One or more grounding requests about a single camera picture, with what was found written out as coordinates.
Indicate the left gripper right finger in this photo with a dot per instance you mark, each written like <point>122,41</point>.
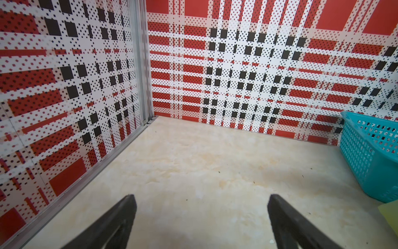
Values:
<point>292,230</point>

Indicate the green plastic bag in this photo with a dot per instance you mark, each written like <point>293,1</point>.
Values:
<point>390,212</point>

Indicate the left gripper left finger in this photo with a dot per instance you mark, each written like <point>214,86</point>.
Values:
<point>111,231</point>

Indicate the teal plastic basket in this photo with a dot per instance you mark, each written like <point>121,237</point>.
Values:
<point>370,147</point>

